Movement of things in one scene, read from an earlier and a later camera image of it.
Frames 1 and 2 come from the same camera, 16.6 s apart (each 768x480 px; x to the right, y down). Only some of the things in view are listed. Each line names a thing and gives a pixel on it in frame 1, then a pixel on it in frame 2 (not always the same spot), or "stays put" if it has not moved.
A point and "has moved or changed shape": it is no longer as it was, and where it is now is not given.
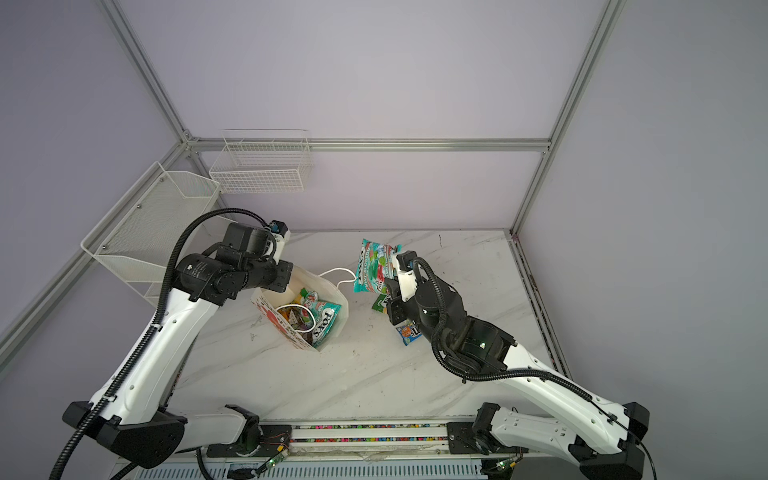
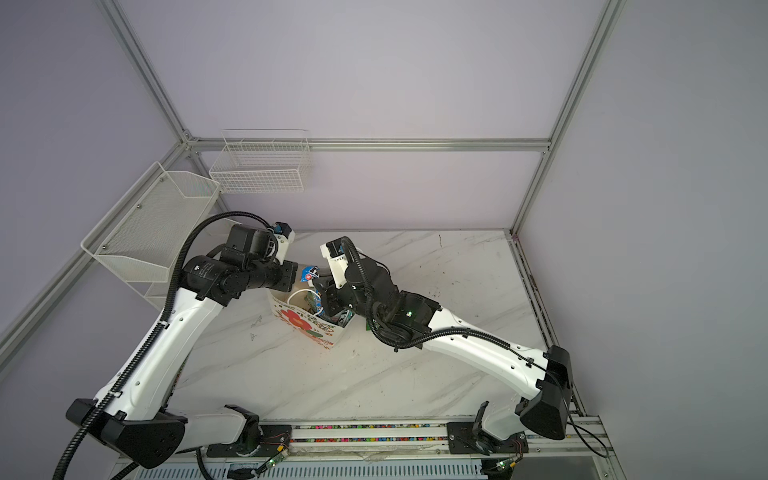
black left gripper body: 274,278 stays put
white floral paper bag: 268,301 has moved or changed shape
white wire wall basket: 258,160 stays put
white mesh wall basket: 138,236 stays put
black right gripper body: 397,309 to 333,299
